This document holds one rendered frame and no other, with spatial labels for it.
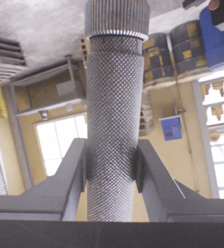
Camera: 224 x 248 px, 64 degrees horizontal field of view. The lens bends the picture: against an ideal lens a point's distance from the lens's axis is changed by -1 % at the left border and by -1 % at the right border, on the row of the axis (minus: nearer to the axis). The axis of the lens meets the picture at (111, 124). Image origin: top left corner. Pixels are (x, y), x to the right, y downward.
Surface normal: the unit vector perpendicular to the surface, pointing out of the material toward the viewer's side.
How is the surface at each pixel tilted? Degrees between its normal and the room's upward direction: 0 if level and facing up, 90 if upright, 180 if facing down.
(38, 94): 90
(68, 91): 90
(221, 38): 90
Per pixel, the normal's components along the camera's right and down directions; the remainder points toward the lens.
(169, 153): -0.31, 0.10
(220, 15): -0.69, 0.17
